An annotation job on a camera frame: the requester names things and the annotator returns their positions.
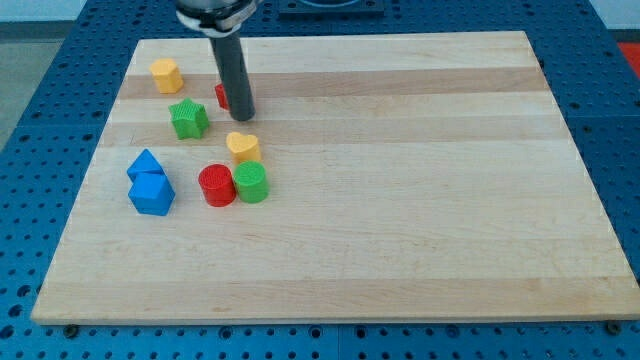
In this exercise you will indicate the blue triangle block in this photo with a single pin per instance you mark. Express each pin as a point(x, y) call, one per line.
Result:
point(144, 163)

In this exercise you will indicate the green cylinder block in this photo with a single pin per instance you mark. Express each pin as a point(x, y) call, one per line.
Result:
point(250, 180)

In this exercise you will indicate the green star block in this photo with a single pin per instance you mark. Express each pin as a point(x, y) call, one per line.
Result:
point(189, 119)

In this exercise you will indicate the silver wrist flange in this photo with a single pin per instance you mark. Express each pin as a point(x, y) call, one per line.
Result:
point(215, 18)

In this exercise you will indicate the red star block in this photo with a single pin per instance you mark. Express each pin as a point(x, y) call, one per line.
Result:
point(221, 97)

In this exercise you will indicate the wooden board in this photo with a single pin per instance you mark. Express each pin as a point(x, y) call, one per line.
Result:
point(413, 178)

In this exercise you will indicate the red cylinder block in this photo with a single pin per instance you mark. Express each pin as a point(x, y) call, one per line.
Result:
point(217, 185)

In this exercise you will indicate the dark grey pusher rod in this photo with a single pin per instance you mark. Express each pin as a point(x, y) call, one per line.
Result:
point(231, 66)

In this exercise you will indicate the yellow heart block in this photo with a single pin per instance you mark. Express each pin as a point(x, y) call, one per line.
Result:
point(243, 147)

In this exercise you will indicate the blue pentagon block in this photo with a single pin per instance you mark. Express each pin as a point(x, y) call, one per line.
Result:
point(151, 194)

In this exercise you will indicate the yellow hexagon block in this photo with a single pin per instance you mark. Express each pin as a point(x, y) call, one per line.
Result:
point(166, 76)

